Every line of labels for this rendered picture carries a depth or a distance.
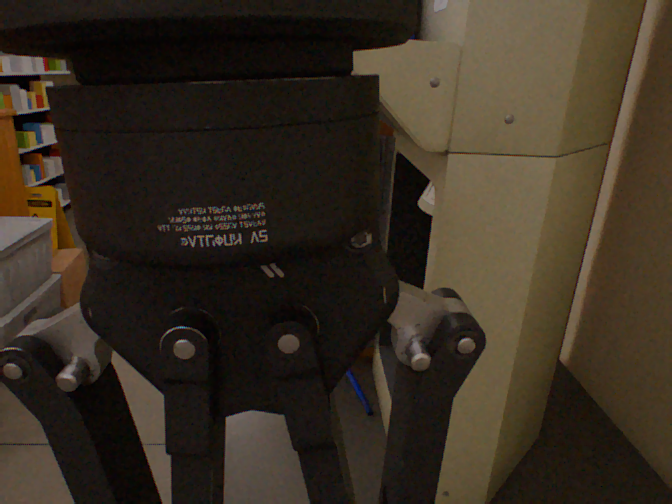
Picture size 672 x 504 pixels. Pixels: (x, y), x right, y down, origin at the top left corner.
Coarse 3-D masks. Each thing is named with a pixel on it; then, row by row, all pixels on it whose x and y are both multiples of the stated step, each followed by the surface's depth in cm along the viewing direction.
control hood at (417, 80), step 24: (384, 48) 44; (408, 48) 44; (432, 48) 45; (456, 48) 45; (360, 72) 45; (384, 72) 45; (408, 72) 45; (432, 72) 45; (456, 72) 46; (384, 96) 46; (408, 96) 46; (432, 96) 46; (408, 120) 47; (432, 120) 47; (432, 144) 48
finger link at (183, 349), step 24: (168, 336) 12; (192, 336) 12; (168, 360) 12; (192, 360) 12; (168, 384) 13; (192, 384) 13; (168, 408) 13; (192, 408) 13; (168, 432) 13; (192, 432) 13; (216, 432) 14; (192, 456) 14; (216, 456) 15; (192, 480) 14; (216, 480) 15
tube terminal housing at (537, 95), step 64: (448, 0) 50; (512, 0) 44; (576, 0) 44; (640, 0) 56; (512, 64) 45; (576, 64) 46; (512, 128) 48; (576, 128) 51; (448, 192) 49; (512, 192) 50; (576, 192) 57; (448, 256) 52; (512, 256) 52; (576, 256) 66; (512, 320) 55; (384, 384) 80; (512, 384) 59; (448, 448) 61; (512, 448) 68
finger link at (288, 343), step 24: (288, 312) 12; (288, 336) 12; (312, 336) 12; (288, 360) 12; (312, 360) 12; (288, 384) 13; (312, 384) 13; (288, 408) 13; (312, 408) 13; (336, 408) 16; (288, 432) 13; (312, 432) 13; (336, 432) 14; (312, 456) 14; (336, 456) 14; (312, 480) 14; (336, 480) 15
